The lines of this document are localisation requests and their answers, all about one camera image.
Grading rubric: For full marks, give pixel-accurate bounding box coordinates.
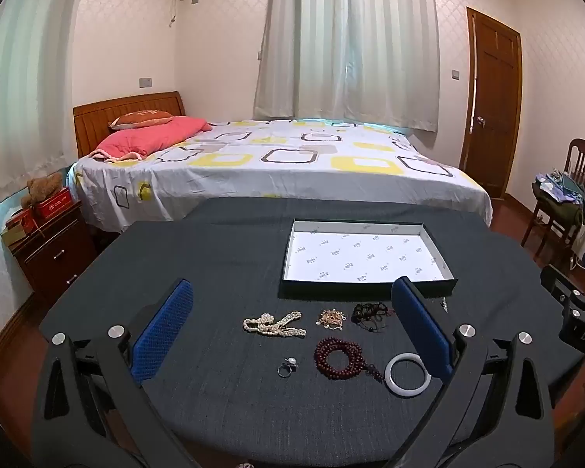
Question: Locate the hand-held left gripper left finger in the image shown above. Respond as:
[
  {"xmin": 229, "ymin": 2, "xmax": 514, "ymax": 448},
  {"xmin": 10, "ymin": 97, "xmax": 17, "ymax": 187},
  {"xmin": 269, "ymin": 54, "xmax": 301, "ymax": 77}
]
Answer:
[{"xmin": 32, "ymin": 279, "xmax": 196, "ymax": 468}]

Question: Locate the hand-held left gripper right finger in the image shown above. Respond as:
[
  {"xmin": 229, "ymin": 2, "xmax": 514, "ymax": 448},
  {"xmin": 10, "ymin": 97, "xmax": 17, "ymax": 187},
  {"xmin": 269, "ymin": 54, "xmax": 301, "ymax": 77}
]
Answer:
[{"xmin": 391, "ymin": 276, "xmax": 554, "ymax": 468}]

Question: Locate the dark bead string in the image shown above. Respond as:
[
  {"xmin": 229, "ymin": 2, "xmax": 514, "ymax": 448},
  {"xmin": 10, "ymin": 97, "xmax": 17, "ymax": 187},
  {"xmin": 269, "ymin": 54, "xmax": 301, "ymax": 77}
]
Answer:
[{"xmin": 351, "ymin": 301, "xmax": 395, "ymax": 330}]

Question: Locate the white jade bangle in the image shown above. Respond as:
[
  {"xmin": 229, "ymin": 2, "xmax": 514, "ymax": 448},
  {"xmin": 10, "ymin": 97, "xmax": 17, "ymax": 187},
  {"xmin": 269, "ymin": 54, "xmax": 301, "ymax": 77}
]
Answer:
[{"xmin": 384, "ymin": 352, "xmax": 432, "ymax": 397}]

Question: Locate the shallow grey cardboard tray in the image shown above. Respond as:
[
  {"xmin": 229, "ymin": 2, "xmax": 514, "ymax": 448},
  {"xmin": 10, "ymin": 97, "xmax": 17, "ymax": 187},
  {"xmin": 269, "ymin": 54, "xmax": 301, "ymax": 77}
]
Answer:
[{"xmin": 278, "ymin": 219, "xmax": 458, "ymax": 301}]

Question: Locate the thin gold chain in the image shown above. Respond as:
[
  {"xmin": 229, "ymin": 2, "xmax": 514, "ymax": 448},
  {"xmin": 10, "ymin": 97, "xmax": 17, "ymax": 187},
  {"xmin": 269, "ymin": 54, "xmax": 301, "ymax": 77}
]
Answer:
[{"xmin": 316, "ymin": 308, "xmax": 348, "ymax": 330}]

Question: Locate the brown wooden bead necklace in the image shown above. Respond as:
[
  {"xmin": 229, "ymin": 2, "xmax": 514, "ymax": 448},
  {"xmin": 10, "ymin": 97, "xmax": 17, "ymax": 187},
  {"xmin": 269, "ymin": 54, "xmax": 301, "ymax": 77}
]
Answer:
[{"xmin": 313, "ymin": 335, "xmax": 386, "ymax": 383}]

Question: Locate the white pearl necklace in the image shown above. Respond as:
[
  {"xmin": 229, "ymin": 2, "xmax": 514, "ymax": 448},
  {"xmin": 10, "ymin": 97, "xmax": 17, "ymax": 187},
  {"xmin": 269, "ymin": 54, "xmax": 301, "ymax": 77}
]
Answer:
[{"xmin": 243, "ymin": 310, "xmax": 308, "ymax": 338}]

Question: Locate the pile of clothes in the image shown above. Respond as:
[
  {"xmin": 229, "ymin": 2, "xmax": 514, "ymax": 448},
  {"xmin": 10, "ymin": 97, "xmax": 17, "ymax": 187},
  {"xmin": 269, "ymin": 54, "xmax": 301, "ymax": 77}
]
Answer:
[{"xmin": 531, "ymin": 168, "xmax": 585, "ymax": 227}]

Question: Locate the wooden chair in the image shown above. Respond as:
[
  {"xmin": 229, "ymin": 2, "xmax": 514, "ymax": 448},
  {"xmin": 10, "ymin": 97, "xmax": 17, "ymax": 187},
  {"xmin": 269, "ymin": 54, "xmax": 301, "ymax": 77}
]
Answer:
[{"xmin": 521, "ymin": 138, "xmax": 585, "ymax": 266}]

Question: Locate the dark wooden nightstand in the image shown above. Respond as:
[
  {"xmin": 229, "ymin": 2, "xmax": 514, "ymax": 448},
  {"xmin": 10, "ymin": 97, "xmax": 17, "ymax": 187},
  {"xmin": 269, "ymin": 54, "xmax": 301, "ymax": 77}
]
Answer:
[{"xmin": 10, "ymin": 200, "xmax": 98, "ymax": 308}]

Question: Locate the olive flat box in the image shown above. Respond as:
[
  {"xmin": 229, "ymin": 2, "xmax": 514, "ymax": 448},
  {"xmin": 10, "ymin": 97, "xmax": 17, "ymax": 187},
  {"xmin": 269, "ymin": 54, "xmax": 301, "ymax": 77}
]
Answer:
[{"xmin": 0, "ymin": 227, "xmax": 30, "ymax": 249}]

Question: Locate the red flat box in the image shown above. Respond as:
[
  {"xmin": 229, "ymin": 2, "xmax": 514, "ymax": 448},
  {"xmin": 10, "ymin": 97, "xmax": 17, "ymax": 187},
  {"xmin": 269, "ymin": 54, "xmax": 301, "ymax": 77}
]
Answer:
[{"xmin": 7, "ymin": 207, "xmax": 41, "ymax": 232}]

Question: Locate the brown wooden door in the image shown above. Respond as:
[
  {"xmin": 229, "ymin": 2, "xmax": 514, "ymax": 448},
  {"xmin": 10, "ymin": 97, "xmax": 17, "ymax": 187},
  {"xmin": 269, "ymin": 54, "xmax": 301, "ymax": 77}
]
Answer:
[{"xmin": 459, "ymin": 6, "xmax": 523, "ymax": 200}]

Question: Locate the brown teddy bear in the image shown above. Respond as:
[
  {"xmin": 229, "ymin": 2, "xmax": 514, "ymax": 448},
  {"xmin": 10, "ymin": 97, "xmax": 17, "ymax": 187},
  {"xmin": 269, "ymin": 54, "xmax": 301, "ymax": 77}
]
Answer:
[{"xmin": 21, "ymin": 174, "xmax": 63, "ymax": 210}]

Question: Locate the pink pillow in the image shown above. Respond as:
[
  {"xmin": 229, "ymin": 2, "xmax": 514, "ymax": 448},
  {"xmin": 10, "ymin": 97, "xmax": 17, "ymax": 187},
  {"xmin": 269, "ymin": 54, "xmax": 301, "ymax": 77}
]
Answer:
[{"xmin": 90, "ymin": 116, "xmax": 213, "ymax": 163}]

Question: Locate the bed with patterned sheet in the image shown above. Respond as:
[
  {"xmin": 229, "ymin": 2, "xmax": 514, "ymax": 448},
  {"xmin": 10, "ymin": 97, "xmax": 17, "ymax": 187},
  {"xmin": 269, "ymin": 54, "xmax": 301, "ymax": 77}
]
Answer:
[{"xmin": 68, "ymin": 117, "xmax": 493, "ymax": 235}]

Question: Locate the orange pillow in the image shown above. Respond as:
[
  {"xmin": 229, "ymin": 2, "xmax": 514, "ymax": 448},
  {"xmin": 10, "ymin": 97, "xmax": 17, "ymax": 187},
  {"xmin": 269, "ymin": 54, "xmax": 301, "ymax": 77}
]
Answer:
[{"xmin": 108, "ymin": 110, "xmax": 174, "ymax": 131}]

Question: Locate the wooden headboard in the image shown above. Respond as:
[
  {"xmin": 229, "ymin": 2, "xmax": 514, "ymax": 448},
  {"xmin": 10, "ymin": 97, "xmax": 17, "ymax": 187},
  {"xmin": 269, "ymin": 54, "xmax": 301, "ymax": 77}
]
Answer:
[{"xmin": 73, "ymin": 92, "xmax": 188, "ymax": 159}]

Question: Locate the pale side curtain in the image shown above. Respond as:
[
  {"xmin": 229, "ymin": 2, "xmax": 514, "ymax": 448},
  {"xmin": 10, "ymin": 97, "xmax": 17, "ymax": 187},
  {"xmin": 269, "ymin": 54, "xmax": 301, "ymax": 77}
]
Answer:
[{"xmin": 0, "ymin": 0, "xmax": 86, "ymax": 215}]

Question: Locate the pale window curtain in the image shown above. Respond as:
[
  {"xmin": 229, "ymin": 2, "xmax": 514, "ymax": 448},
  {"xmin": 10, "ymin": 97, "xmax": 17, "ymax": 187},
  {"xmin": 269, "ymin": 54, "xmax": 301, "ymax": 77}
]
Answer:
[{"xmin": 252, "ymin": 0, "xmax": 442, "ymax": 132}]

